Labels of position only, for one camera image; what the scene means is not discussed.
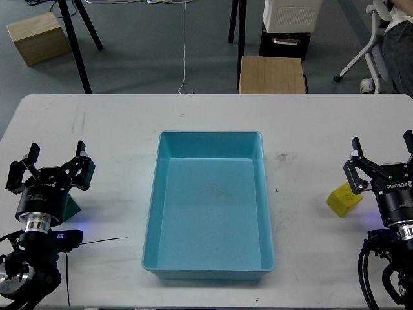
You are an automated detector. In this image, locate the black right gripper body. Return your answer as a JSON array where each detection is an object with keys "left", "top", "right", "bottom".
[{"left": 372, "top": 163, "right": 412, "bottom": 227}]

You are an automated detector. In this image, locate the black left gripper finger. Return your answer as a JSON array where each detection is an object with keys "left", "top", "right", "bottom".
[
  {"left": 63, "top": 140, "right": 96, "bottom": 191},
  {"left": 6, "top": 143, "right": 41, "bottom": 194}
]

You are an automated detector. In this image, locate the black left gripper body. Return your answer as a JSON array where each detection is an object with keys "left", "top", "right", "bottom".
[{"left": 15, "top": 167, "right": 69, "bottom": 226}]

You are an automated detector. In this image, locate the yellow block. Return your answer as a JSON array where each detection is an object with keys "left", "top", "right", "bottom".
[{"left": 326, "top": 182, "right": 363, "bottom": 217}]

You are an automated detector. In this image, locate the green block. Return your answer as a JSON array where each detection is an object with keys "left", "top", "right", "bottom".
[{"left": 63, "top": 194, "right": 81, "bottom": 222}]

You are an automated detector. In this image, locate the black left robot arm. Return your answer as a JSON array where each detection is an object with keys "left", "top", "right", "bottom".
[{"left": 1, "top": 141, "right": 96, "bottom": 309}]

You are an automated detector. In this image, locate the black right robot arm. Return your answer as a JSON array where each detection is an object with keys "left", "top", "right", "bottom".
[{"left": 343, "top": 137, "right": 412, "bottom": 309}]

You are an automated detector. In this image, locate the light wooden box left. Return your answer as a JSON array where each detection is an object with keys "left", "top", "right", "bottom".
[{"left": 6, "top": 12, "right": 71, "bottom": 67}]

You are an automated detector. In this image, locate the wooden box centre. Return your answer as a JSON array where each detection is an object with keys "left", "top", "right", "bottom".
[{"left": 239, "top": 56, "right": 306, "bottom": 94}]

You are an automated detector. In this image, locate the black drawer box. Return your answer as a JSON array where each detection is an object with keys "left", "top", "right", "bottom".
[{"left": 259, "top": 26, "right": 312, "bottom": 61}]

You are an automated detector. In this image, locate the white appliance box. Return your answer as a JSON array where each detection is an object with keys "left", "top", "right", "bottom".
[{"left": 263, "top": 0, "right": 323, "bottom": 34}]

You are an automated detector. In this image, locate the black tripod legs left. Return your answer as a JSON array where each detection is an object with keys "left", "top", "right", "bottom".
[{"left": 57, "top": 0, "right": 105, "bottom": 95}]

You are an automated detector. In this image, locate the seated person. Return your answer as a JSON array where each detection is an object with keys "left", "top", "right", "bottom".
[{"left": 382, "top": 0, "right": 412, "bottom": 97}]

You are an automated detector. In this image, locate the white office chair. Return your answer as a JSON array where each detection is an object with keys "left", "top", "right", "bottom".
[{"left": 333, "top": 1, "right": 395, "bottom": 94}]

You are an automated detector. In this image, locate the blue plastic bin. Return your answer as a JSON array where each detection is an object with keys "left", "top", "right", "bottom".
[{"left": 142, "top": 131, "right": 275, "bottom": 280}]

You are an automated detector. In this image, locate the black table legs centre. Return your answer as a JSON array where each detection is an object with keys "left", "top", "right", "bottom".
[{"left": 228, "top": 0, "right": 247, "bottom": 88}]

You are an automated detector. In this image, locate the thin black wire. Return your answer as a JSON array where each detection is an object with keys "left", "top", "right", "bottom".
[{"left": 64, "top": 236, "right": 128, "bottom": 307}]

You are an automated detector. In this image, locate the white cable on floor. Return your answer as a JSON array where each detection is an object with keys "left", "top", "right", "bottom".
[{"left": 177, "top": 0, "right": 190, "bottom": 96}]

